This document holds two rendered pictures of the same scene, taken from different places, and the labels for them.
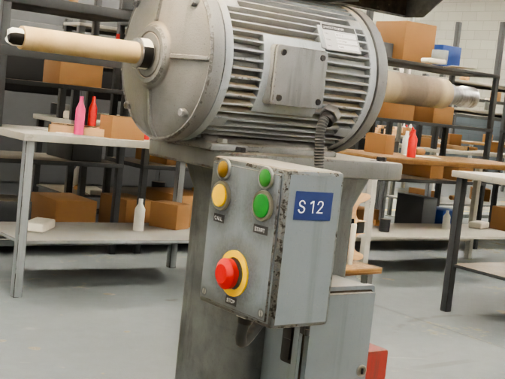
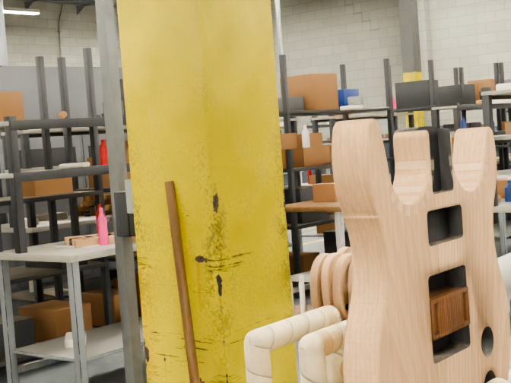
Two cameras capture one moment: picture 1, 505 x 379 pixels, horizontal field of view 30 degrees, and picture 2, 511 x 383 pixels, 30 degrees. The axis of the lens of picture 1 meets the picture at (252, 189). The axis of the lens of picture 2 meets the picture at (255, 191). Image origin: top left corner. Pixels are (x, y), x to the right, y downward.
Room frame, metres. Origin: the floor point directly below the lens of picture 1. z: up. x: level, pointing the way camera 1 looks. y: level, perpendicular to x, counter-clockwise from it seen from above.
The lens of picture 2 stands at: (-0.25, 1.35, 1.45)
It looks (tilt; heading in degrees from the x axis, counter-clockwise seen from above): 3 degrees down; 348
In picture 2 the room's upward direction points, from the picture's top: 4 degrees counter-clockwise
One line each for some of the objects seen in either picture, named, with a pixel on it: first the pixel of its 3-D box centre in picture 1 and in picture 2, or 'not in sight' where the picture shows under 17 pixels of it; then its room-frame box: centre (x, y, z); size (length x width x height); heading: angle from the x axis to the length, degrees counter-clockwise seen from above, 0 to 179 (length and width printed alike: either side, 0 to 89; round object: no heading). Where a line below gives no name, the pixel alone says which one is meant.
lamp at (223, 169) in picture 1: (222, 168); not in sight; (1.24, 0.04, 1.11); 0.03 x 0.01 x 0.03; 38
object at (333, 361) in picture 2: not in sight; (331, 349); (1.01, 0.98, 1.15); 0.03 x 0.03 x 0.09
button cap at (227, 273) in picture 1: (232, 273); not in sight; (1.20, 0.01, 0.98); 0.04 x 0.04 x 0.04; 38
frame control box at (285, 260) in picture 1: (293, 256); not in sight; (1.30, -0.07, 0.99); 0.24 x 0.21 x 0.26; 128
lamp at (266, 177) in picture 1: (264, 177); not in sight; (1.16, -0.01, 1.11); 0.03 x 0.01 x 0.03; 38
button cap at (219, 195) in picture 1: (222, 195); not in sight; (1.24, 0.04, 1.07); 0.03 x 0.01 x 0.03; 38
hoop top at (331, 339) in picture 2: not in sight; (347, 332); (0.89, 0.99, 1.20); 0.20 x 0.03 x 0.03; 131
